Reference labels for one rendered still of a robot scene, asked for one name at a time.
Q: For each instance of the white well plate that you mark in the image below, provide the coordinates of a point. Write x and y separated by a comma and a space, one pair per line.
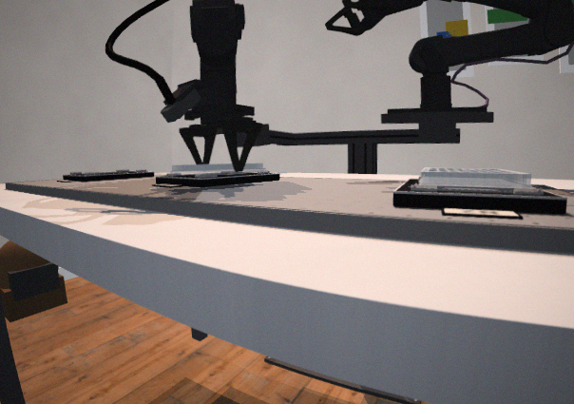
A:
209, 169
475, 179

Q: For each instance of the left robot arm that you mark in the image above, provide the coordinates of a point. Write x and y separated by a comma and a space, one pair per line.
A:
432, 56

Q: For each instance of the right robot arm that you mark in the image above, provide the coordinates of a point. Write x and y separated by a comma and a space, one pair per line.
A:
216, 39

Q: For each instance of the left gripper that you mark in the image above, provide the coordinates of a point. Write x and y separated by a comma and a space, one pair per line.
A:
377, 10

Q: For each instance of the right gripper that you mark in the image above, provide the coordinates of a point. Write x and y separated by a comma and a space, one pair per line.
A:
215, 91

